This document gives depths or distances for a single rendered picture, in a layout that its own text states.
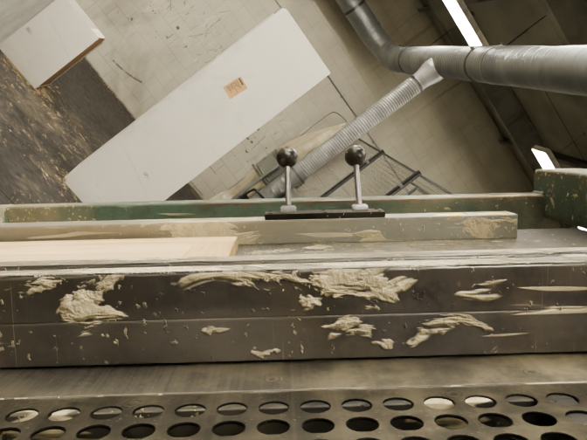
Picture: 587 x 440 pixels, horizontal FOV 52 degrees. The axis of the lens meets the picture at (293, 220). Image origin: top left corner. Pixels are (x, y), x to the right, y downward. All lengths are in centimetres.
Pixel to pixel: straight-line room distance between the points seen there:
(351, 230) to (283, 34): 364
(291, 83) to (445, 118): 537
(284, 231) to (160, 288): 56
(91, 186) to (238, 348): 429
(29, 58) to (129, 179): 172
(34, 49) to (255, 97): 220
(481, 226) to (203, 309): 68
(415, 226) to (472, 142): 890
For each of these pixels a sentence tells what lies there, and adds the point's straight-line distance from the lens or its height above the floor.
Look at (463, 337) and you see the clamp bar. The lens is 48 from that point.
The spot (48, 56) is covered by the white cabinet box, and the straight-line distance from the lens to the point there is 587.
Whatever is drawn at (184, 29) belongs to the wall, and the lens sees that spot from 894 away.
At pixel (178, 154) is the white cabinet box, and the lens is 460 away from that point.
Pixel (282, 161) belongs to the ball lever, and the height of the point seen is 141.
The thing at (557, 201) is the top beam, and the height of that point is 180.
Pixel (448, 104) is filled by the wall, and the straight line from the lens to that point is 967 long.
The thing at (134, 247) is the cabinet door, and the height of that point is 116.
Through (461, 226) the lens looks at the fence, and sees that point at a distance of 104.
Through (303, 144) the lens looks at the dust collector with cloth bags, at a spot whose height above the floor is 164.
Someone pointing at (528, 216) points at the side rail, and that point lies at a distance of 134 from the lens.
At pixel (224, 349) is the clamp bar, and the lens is 46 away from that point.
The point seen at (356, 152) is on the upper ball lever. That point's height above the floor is 153.
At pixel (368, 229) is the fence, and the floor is 146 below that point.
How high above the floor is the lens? 143
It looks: 3 degrees down
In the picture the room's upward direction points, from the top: 53 degrees clockwise
